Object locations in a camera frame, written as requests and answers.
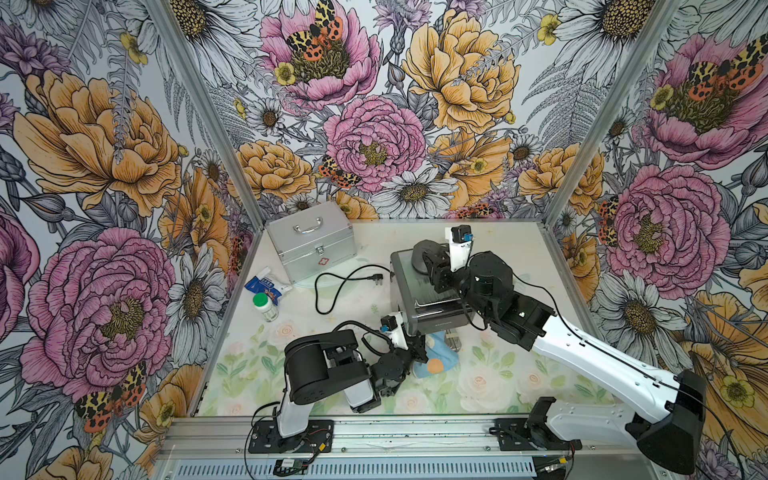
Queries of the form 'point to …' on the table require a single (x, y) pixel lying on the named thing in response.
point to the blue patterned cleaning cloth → (441, 357)
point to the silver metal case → (312, 239)
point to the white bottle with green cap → (266, 306)
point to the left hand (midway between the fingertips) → (429, 330)
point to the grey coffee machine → (423, 308)
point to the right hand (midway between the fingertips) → (427, 262)
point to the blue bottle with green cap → (267, 285)
